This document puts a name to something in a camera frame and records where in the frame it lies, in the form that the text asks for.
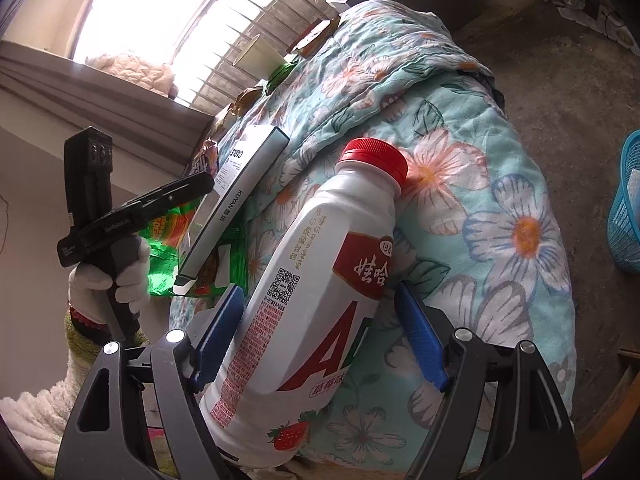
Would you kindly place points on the white bottle with red cap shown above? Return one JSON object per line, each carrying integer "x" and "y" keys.
{"x": 310, "y": 285}

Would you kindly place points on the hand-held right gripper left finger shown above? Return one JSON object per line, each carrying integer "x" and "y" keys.
{"x": 220, "y": 330}

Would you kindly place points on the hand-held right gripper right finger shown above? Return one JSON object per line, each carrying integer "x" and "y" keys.
{"x": 420, "y": 335}

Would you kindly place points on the paper cup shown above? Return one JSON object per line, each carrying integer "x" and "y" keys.
{"x": 257, "y": 55}

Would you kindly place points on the metal window railing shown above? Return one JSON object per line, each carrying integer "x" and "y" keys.
{"x": 260, "y": 15}

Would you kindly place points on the blue plastic wastebasket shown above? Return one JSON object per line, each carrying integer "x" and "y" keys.
{"x": 627, "y": 210}

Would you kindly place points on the dark red snack packet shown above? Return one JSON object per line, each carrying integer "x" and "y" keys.
{"x": 205, "y": 165}

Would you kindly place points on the grey curtain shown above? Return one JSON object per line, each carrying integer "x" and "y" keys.
{"x": 100, "y": 105}

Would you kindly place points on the floral blanket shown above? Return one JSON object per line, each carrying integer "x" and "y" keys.
{"x": 475, "y": 210}

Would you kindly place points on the wooden furniture piece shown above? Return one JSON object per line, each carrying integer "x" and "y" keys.
{"x": 615, "y": 400}

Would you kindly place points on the person's left forearm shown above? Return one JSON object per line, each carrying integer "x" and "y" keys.
{"x": 30, "y": 420}

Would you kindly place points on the pink fluffy garment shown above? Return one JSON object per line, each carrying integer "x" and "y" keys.
{"x": 135, "y": 72}

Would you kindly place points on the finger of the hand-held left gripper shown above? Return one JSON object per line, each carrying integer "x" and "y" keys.
{"x": 185, "y": 190}

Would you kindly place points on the person's left hand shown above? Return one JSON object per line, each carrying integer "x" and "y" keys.
{"x": 87, "y": 290}

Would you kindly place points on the crumpled brown wrapper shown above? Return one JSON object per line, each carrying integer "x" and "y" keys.
{"x": 240, "y": 105}

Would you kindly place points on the white flat cardboard box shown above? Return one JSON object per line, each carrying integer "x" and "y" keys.
{"x": 235, "y": 195}

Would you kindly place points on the green snack packet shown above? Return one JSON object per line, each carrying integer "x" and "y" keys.
{"x": 165, "y": 230}

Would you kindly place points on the small green packet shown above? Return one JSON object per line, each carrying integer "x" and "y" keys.
{"x": 282, "y": 75}

